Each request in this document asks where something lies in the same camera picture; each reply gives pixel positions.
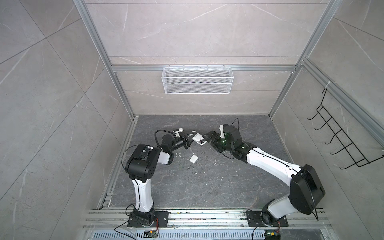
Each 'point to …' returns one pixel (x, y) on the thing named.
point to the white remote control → (199, 139)
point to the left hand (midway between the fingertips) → (197, 131)
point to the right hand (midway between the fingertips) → (205, 138)
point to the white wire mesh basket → (195, 80)
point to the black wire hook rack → (360, 160)
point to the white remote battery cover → (193, 159)
